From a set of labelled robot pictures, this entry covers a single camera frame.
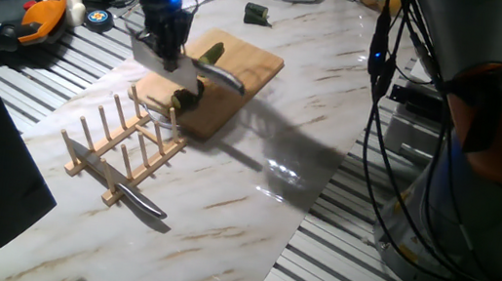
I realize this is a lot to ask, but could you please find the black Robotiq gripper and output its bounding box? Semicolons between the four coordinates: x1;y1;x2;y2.
128;0;198;75

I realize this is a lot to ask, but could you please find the steel cleaver with metal handle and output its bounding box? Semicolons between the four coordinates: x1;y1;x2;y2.
122;33;252;104

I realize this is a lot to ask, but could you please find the long cucumber piece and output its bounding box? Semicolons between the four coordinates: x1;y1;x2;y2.
197;38;227;67

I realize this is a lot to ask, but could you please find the cut cucumber segment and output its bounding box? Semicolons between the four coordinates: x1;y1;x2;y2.
183;90;199;110

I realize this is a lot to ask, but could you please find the dark green cucumber end chunk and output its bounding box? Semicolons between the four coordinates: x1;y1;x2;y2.
242;1;276;29

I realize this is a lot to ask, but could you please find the round black blue disc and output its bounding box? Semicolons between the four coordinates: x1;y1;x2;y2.
81;7;116;36

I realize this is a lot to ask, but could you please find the white rounded object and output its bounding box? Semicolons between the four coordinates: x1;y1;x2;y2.
59;0;89;29

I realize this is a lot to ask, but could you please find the wooden peg knife rack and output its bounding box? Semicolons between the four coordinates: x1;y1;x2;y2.
50;74;196;217

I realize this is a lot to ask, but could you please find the pointed steel kitchen knife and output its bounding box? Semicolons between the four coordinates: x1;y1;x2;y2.
58;140;177;221

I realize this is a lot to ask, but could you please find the wooden cutting board metal handle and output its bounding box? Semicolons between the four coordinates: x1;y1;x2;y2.
126;17;290;150

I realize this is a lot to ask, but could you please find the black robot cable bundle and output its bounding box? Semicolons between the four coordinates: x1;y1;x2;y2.
338;0;502;281

